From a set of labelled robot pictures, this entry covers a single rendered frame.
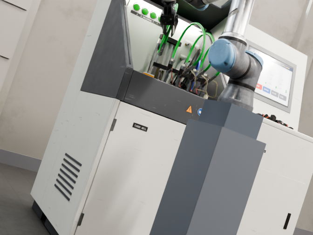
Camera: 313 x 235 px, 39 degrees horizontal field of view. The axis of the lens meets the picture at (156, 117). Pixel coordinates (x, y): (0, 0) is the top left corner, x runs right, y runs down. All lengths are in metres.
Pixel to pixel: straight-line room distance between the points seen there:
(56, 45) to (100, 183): 2.28
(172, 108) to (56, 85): 2.14
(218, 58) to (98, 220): 0.98
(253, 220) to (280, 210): 0.21
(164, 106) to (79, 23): 2.23
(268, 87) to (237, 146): 1.24
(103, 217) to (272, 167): 1.05
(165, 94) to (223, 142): 0.60
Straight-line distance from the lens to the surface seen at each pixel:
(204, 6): 2.19
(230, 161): 1.72
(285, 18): 5.63
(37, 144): 4.22
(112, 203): 2.18
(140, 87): 2.12
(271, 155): 2.64
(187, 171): 1.75
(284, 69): 3.05
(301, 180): 2.85
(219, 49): 1.71
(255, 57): 1.82
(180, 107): 2.23
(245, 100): 1.78
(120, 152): 2.13
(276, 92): 2.96
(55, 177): 2.56
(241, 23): 1.76
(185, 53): 2.86
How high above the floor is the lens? 0.69
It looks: 2 degrees up
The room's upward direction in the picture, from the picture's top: 19 degrees clockwise
